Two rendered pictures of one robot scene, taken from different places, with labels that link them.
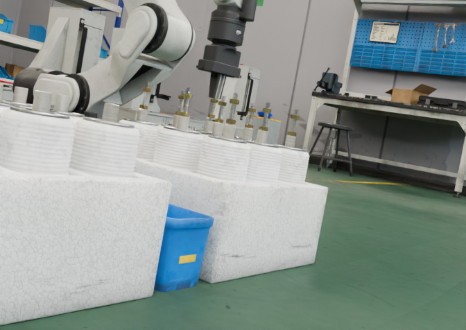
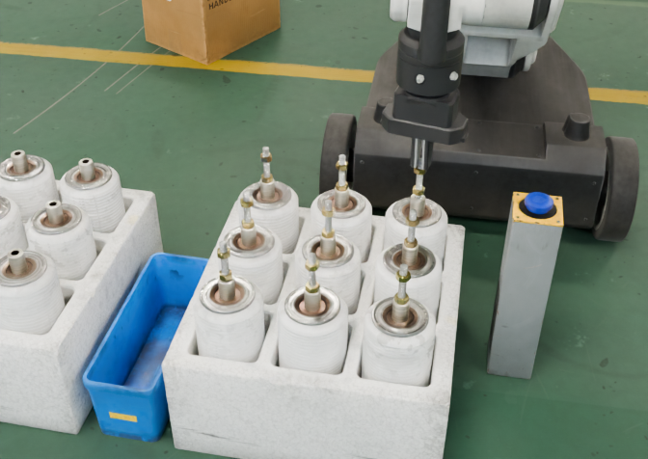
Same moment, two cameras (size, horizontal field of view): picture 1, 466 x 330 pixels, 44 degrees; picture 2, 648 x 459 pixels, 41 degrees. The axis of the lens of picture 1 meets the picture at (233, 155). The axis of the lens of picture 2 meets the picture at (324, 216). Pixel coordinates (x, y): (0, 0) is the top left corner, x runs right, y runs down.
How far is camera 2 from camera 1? 1.40 m
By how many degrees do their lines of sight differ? 68
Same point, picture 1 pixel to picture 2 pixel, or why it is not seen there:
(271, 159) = (292, 338)
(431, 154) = not seen: outside the picture
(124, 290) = (36, 420)
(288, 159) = (366, 338)
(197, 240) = (131, 405)
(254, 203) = (226, 391)
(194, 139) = (234, 266)
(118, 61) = not seen: hidden behind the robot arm
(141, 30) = not seen: outside the picture
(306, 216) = (382, 429)
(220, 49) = (399, 100)
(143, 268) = (52, 411)
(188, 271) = (132, 427)
